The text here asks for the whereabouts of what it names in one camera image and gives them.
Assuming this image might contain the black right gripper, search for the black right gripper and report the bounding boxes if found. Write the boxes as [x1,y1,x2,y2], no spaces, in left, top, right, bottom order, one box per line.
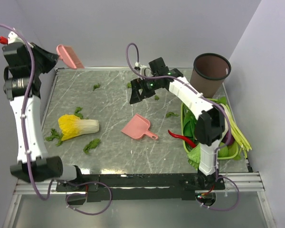
[129,76,159,105]

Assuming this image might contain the pink hand brush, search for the pink hand brush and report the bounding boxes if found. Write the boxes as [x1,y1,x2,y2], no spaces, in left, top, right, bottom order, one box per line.
[56,44,85,69]

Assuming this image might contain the pink plastic dustpan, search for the pink plastic dustpan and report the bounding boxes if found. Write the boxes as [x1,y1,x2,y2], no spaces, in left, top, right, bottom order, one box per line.
[121,114,158,140]

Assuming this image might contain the yellow white napa cabbage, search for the yellow white napa cabbage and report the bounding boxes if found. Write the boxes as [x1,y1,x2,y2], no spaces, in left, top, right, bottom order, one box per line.
[58,114,100,141]

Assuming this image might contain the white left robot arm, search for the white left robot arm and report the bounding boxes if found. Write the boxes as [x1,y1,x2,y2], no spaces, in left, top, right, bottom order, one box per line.
[2,42,85,191]

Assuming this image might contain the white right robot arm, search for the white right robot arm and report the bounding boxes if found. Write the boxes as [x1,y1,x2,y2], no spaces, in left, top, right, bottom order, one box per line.
[130,57,228,189]

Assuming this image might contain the dark green leafy vegetable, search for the dark green leafy vegetable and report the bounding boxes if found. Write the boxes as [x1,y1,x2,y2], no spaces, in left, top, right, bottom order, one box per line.
[183,110,197,140]

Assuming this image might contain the red chili pepper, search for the red chili pepper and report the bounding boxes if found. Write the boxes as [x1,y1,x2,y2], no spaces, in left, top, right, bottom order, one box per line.
[168,130,196,148]

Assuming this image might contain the brown plastic trash bin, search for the brown plastic trash bin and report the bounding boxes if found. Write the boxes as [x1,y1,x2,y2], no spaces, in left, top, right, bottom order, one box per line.
[190,53,231,98]

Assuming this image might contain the green lettuce leaf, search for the green lettuce leaf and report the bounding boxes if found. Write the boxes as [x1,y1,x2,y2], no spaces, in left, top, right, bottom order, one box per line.
[187,144,200,170]

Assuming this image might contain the purple onion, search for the purple onion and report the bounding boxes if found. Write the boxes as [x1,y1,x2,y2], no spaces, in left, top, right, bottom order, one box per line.
[222,132,235,146]

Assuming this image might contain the yellow green leek stalks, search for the yellow green leek stalks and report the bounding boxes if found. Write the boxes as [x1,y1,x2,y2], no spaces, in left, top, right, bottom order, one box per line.
[223,105,252,159]

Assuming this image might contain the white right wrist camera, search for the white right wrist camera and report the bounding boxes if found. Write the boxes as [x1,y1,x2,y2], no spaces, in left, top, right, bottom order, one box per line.
[134,62,147,71]

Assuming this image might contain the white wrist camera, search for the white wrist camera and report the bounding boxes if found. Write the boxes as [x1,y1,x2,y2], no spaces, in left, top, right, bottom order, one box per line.
[0,32,23,45]
[134,62,147,71]

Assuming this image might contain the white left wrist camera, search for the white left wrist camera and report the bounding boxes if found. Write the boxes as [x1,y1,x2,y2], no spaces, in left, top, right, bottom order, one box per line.
[0,32,23,45]

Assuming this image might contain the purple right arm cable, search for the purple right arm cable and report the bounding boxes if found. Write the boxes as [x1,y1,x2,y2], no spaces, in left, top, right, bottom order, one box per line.
[125,42,240,212]

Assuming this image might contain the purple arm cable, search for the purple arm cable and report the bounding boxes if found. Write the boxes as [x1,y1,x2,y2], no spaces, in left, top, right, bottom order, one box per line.
[125,42,240,212]
[0,23,113,216]

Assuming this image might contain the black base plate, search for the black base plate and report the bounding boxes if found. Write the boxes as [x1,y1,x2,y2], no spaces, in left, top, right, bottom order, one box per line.
[56,173,225,202]

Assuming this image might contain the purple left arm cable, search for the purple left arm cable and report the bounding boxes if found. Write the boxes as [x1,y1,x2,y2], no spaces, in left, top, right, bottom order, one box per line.
[0,23,113,216]

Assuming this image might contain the aluminium frame rail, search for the aluminium frame rail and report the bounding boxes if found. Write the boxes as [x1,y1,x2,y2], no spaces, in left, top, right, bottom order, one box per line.
[13,172,265,195]

